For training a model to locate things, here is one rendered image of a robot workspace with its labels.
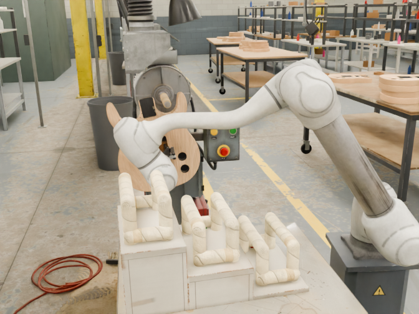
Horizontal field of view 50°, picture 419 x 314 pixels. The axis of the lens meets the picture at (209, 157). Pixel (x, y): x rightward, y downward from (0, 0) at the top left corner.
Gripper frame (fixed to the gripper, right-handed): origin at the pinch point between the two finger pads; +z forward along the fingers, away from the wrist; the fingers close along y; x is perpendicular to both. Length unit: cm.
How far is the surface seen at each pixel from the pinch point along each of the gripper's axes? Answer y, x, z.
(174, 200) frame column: 3, -39, 33
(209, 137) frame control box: 24.8, -4.3, 15.7
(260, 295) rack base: 17, -15, -92
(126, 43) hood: -2.1, 45.4, -11.8
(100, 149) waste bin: -57, -70, 283
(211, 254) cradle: 7, -2, -90
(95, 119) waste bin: -55, -38, 283
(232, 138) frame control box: 35.4, -7.4, 15.7
